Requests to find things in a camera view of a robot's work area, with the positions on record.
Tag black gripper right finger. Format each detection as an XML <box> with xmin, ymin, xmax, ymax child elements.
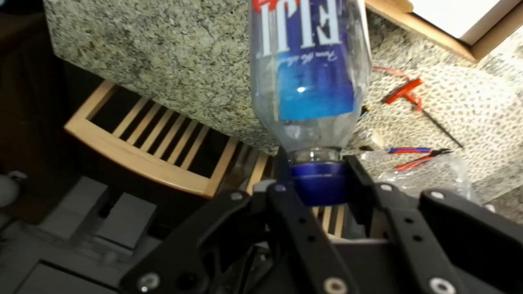
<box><xmin>342</xmin><ymin>154</ymin><xmax>523</xmax><ymax>294</ymax></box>

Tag Fiji water bottle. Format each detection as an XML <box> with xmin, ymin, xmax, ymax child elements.
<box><xmin>248</xmin><ymin>0</ymin><xmax>374</xmax><ymax>208</ymax></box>

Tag red T-handle hex key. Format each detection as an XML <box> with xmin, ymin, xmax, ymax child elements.
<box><xmin>381</xmin><ymin>78</ymin><xmax>466</xmax><ymax>153</ymax></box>

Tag open cardboard box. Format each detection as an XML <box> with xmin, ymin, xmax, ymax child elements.
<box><xmin>364</xmin><ymin>0</ymin><xmax>523</xmax><ymax>64</ymax></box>

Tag red blue pliers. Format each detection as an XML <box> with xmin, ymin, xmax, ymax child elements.
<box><xmin>386</xmin><ymin>144</ymin><xmax>453</xmax><ymax>174</ymax></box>

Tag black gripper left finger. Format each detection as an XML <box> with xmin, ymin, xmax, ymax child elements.
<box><xmin>118</xmin><ymin>154</ymin><xmax>353</xmax><ymax>294</ymax></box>

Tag grey rectangular block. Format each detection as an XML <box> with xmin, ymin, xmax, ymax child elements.
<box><xmin>39</xmin><ymin>176</ymin><xmax>111</xmax><ymax>242</ymax></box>
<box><xmin>95</xmin><ymin>193</ymin><xmax>160</xmax><ymax>252</ymax></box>

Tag clear plastic bag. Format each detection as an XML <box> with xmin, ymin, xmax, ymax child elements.
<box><xmin>348</xmin><ymin>146</ymin><xmax>492</xmax><ymax>203</ymax></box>

